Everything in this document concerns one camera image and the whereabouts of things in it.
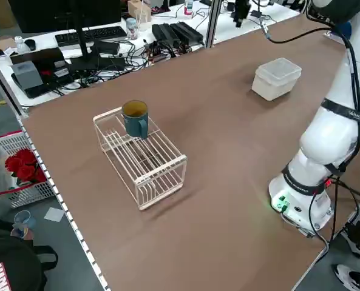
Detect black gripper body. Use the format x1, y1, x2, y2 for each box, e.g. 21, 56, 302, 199
234, 0, 251, 13

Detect white plastic preservation box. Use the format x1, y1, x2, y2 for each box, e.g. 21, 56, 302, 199
251, 68, 302, 102

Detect small cardboard box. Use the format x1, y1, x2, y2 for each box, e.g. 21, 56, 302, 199
127, 0, 152, 24

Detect grey plastic box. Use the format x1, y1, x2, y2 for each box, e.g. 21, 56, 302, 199
11, 60, 44, 90

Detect black power brick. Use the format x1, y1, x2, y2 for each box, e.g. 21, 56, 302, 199
151, 23, 181, 47
169, 21, 205, 45

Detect blue pad on white base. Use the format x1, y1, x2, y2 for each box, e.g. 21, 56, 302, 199
324, 21, 354, 39

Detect clear jar with print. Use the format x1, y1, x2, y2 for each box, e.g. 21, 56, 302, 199
126, 17, 139, 40

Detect black keyboard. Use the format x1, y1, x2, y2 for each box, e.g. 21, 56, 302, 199
54, 25, 128, 47

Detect teal mug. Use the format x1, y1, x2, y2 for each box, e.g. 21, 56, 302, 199
121, 100, 151, 140

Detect black computer monitor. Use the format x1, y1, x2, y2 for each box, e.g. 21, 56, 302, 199
8, 0, 126, 73

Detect black rectangular case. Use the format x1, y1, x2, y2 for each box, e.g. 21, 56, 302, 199
8, 47, 67, 73

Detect clear plastic bottle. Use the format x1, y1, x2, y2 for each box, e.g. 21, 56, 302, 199
14, 35, 27, 53

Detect red artificial roses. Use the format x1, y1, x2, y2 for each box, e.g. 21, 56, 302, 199
4, 147, 49, 186

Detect white paper square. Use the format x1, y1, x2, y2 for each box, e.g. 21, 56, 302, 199
43, 207, 66, 223

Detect red and white shopping basket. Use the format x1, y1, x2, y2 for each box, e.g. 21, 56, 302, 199
0, 130, 58, 209

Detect clear drinking glass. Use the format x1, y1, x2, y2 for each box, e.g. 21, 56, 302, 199
10, 210, 37, 241

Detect black backpack with red print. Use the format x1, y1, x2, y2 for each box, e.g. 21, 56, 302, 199
0, 216, 59, 291

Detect aluminium frame post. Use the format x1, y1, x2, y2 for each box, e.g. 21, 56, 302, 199
204, 0, 222, 49
0, 48, 29, 118

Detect tangled black desk cables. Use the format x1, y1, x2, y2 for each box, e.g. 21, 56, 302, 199
50, 39, 205, 92

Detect cream wire rack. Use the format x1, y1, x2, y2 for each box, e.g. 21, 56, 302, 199
92, 106, 188, 212

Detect black arm base cable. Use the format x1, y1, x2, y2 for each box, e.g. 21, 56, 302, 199
307, 174, 360, 245

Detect aluminium table edge rail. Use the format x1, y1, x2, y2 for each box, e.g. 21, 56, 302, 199
17, 116, 111, 291

